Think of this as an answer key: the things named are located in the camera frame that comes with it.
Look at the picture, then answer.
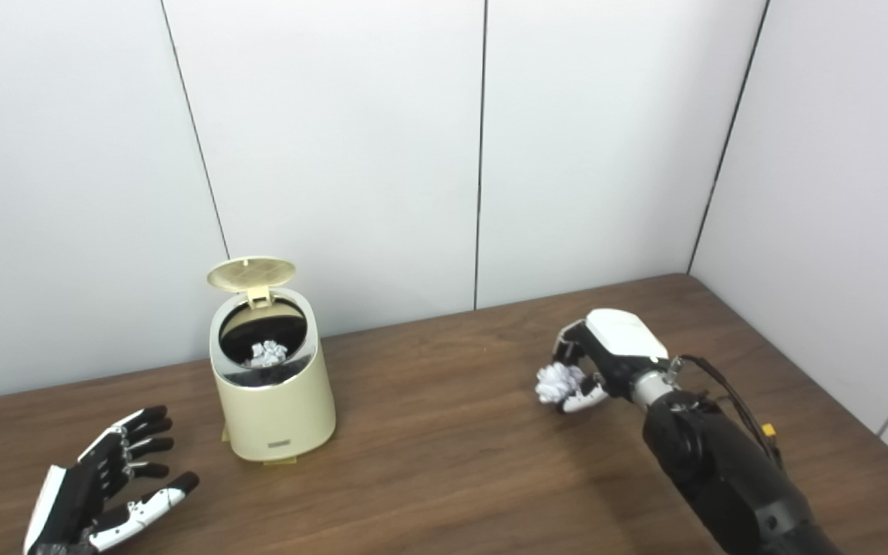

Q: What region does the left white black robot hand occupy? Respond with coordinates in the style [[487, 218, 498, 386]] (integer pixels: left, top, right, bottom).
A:
[[22, 405, 200, 555]]

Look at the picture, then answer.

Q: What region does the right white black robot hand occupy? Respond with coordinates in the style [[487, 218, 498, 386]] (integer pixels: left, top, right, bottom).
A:
[[552, 308, 672, 415]]

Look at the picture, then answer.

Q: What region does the white paper ball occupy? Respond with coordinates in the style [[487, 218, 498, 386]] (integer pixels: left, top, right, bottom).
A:
[[535, 361, 587, 405], [247, 340, 289, 368]]

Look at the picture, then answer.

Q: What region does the cream round bin lid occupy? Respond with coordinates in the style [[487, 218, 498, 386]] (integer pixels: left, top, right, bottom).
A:
[[207, 256, 298, 309]]

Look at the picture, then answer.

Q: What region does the cream-colored bin body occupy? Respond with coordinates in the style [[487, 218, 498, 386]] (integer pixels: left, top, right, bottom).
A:
[[209, 288, 337, 463]]

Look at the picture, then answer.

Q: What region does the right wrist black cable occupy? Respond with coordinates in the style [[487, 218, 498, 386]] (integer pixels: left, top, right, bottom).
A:
[[668, 355, 788, 471]]

